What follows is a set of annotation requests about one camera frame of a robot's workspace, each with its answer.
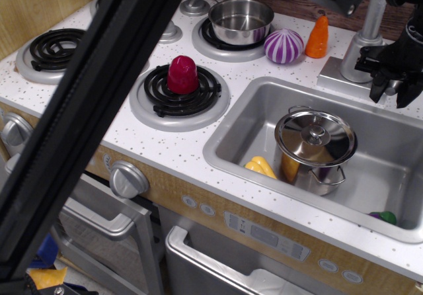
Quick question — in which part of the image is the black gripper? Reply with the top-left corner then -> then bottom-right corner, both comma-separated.
355,0 -> 422,108

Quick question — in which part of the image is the silver faucet lever handle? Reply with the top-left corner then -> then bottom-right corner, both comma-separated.
384,79 -> 403,96

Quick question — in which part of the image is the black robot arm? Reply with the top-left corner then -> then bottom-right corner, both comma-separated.
1,0 -> 182,291

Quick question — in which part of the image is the silver toy faucet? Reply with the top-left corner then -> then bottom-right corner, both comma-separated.
316,0 -> 397,106

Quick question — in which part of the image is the orange toy carrot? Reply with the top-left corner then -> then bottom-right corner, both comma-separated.
305,12 -> 329,58

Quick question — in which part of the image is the grey toy sink basin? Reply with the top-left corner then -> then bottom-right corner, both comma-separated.
204,77 -> 422,243

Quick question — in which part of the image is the steel pot with lid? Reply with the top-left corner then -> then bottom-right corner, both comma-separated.
274,105 -> 358,196

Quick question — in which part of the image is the purple striped toy onion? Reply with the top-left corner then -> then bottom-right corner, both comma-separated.
264,28 -> 304,64

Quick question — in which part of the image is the green purple toy eggplant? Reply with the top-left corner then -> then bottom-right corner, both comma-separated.
368,211 -> 397,226

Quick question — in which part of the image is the yellow toy banana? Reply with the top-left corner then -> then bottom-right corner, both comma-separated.
244,156 -> 277,179

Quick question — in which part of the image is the small steel bowl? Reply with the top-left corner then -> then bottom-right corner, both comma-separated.
208,0 -> 274,46

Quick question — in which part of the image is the red toy strawberry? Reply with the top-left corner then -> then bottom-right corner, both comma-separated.
167,56 -> 199,95

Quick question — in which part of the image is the silver stovetop knob rear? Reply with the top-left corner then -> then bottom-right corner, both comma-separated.
180,0 -> 210,17

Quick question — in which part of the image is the silver stovetop knob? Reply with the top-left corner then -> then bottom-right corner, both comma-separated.
159,21 -> 182,44
180,0 -> 210,17

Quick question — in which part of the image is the front right black burner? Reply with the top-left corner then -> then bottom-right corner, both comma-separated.
129,65 -> 230,132

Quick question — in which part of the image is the silver dishwasher door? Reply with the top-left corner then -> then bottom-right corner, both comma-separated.
165,226 -> 338,294

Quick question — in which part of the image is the silver front oven knob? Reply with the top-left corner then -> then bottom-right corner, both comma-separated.
109,161 -> 150,199

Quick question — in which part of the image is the silver oven knob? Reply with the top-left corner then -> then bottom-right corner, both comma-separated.
1,112 -> 34,147
109,161 -> 150,199

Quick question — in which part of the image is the rear left black burner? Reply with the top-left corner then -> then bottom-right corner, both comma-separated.
89,0 -> 102,18

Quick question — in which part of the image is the silver oven door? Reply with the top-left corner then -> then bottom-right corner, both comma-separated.
51,168 -> 165,294

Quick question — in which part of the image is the front left black burner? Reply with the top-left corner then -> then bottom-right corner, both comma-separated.
15,28 -> 85,85

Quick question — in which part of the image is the silver left oven knob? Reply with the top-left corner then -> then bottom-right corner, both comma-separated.
1,112 -> 34,147

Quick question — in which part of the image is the blue object on floor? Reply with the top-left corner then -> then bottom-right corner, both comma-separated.
29,233 -> 59,269

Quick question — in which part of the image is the yellow cloth on floor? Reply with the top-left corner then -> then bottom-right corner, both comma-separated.
28,267 -> 67,290

